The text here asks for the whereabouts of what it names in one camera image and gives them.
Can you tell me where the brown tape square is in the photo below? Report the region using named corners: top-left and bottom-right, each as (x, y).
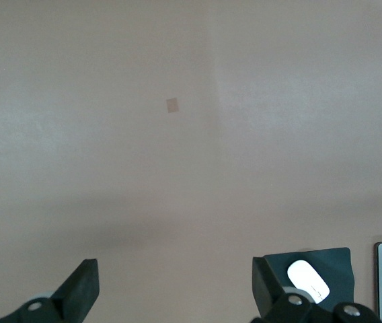
top-left (165, 97), bottom-right (182, 114)

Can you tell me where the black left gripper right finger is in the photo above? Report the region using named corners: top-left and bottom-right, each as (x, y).
top-left (251, 256), bottom-right (380, 323)

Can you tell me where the black mouse pad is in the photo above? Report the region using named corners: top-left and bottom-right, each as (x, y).
top-left (263, 247), bottom-right (357, 312)

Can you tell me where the white computer mouse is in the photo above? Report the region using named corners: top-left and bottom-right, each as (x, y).
top-left (286, 259), bottom-right (331, 305)

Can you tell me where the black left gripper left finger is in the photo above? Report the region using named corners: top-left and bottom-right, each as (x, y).
top-left (0, 258), bottom-right (101, 323)

